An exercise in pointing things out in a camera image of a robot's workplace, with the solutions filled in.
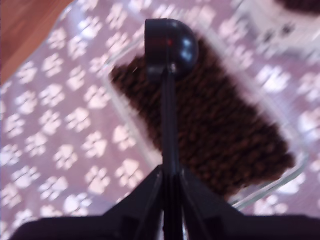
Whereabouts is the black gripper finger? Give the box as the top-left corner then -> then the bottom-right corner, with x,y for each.
103,166 -> 164,240
179,164 -> 242,240

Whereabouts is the black plastic measuring scoop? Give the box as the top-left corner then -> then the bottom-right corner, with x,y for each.
144,18 -> 200,240

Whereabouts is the brown cat kibble pile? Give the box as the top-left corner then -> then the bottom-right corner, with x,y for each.
109,37 -> 297,201

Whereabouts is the white ceramic tilted food bowl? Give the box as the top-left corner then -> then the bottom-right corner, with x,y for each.
237,0 -> 320,66

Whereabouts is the clear glass rectangular container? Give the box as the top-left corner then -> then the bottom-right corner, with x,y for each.
101,23 -> 310,211

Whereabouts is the purple paw print cloth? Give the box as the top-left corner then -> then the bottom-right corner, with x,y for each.
0,0 -> 320,226

